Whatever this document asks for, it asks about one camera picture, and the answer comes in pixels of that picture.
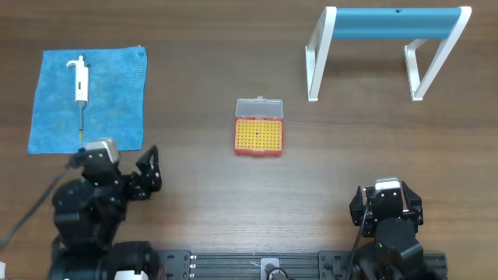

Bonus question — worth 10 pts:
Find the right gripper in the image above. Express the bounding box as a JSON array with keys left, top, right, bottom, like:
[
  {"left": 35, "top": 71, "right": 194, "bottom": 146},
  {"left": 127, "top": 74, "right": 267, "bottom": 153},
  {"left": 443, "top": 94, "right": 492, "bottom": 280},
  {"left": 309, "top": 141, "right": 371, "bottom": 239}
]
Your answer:
[{"left": 349, "top": 180, "right": 425, "bottom": 227}]

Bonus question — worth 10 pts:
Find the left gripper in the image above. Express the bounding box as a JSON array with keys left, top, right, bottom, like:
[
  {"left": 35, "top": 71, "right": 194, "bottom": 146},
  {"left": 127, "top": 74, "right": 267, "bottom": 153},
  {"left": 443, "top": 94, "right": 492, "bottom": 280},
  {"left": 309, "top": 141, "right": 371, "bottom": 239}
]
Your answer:
[{"left": 80, "top": 144, "right": 163, "bottom": 201}]

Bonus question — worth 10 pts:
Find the white pipette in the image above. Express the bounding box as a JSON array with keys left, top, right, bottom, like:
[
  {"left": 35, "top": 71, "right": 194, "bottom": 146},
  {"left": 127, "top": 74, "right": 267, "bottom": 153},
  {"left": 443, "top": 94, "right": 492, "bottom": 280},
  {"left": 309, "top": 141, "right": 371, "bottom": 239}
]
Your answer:
[{"left": 65, "top": 54, "right": 91, "bottom": 148}]

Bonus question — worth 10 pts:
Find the blue cloth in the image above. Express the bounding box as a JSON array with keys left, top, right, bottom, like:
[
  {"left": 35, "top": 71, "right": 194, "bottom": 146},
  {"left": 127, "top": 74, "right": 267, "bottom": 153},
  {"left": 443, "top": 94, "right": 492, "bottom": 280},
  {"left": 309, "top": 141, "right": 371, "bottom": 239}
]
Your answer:
[{"left": 26, "top": 46, "right": 149, "bottom": 156}]

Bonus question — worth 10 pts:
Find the red and yellow tip box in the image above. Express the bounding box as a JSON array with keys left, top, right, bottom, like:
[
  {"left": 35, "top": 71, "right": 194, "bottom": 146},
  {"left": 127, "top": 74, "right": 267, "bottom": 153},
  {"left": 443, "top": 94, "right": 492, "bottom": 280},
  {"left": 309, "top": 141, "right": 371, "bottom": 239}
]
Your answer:
[{"left": 233, "top": 96, "right": 286, "bottom": 158}]

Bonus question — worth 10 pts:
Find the white and blue stand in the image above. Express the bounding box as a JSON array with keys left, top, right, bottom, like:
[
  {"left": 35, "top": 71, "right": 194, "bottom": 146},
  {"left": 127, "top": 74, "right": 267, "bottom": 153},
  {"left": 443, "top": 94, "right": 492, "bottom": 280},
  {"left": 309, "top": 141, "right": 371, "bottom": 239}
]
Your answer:
[{"left": 304, "top": 5, "right": 473, "bottom": 103}]

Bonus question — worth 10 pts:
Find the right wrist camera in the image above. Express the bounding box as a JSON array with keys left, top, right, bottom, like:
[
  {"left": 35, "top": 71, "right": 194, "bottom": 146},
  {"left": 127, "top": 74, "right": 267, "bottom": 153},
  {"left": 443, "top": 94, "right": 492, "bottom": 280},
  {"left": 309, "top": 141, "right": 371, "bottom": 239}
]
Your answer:
[{"left": 373, "top": 177, "right": 402, "bottom": 193}]

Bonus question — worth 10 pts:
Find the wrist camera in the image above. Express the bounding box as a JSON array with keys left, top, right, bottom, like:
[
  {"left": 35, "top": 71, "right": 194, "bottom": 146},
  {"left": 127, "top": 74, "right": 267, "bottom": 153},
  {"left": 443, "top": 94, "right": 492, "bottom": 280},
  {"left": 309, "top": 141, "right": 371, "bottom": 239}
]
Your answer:
[
  {"left": 84, "top": 137, "right": 121, "bottom": 164},
  {"left": 373, "top": 177, "right": 402, "bottom": 193}
]

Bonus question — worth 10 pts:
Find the black cable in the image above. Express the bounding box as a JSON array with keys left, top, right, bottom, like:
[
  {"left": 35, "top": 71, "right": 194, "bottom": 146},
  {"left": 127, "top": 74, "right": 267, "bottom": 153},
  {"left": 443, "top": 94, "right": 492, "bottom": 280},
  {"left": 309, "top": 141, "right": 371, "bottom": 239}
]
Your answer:
[
  {"left": 0, "top": 163, "right": 75, "bottom": 250},
  {"left": 345, "top": 193, "right": 371, "bottom": 280}
]

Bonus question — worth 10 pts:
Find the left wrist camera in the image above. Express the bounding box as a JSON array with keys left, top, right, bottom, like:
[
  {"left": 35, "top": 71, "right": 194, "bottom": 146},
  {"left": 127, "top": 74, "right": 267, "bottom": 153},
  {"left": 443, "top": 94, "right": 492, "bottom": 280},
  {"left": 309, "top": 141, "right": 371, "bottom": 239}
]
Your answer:
[{"left": 84, "top": 137, "right": 121, "bottom": 164}]

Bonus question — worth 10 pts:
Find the mounting rail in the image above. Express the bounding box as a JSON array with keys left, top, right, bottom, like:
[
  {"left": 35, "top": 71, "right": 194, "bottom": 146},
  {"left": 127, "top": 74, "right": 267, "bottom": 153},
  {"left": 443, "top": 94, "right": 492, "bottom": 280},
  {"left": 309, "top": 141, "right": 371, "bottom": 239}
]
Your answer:
[{"left": 149, "top": 249, "right": 449, "bottom": 280}]

